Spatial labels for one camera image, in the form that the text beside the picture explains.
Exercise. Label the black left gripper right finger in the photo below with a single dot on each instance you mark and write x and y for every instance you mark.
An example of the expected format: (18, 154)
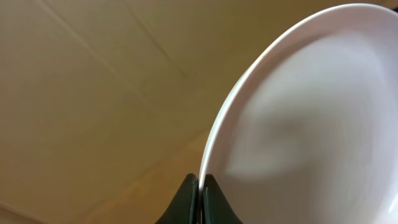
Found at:
(215, 207)

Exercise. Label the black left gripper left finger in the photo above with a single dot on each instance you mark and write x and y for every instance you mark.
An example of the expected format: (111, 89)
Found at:
(183, 208)

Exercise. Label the white pink plate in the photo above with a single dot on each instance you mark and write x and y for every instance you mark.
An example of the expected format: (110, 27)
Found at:
(308, 134)

